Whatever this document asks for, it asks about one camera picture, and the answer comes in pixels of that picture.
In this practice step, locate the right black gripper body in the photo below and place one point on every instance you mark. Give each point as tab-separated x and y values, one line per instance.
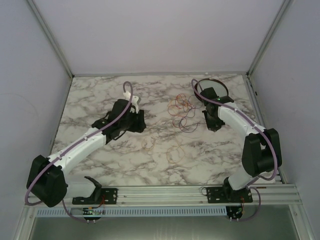
212	122

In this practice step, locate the aluminium corner post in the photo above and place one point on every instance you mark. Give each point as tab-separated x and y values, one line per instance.
50	36
285	5

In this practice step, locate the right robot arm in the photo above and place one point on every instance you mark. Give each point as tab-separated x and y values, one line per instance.
261	150

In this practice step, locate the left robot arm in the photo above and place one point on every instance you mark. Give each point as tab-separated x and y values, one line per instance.
47	178

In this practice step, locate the round brown-rimmed dish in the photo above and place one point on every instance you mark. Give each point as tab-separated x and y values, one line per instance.
212	85

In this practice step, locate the right aluminium corner post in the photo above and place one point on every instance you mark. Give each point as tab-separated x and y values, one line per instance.
285	5

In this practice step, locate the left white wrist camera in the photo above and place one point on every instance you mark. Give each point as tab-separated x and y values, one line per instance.
132	98

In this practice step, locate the left aluminium corner post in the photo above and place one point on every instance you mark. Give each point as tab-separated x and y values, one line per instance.
50	36

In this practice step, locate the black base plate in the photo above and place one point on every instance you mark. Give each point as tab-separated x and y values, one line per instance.
103	196
219	195

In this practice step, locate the aluminium front rail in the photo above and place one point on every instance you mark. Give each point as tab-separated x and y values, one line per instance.
194	195

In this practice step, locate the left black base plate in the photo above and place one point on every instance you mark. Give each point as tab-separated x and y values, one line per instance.
103	196

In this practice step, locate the grey slotted cable duct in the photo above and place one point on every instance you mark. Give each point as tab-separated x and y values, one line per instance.
108	212

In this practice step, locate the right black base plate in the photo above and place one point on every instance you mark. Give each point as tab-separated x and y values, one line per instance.
219	195

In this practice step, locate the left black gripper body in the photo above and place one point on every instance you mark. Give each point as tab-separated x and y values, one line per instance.
134	123

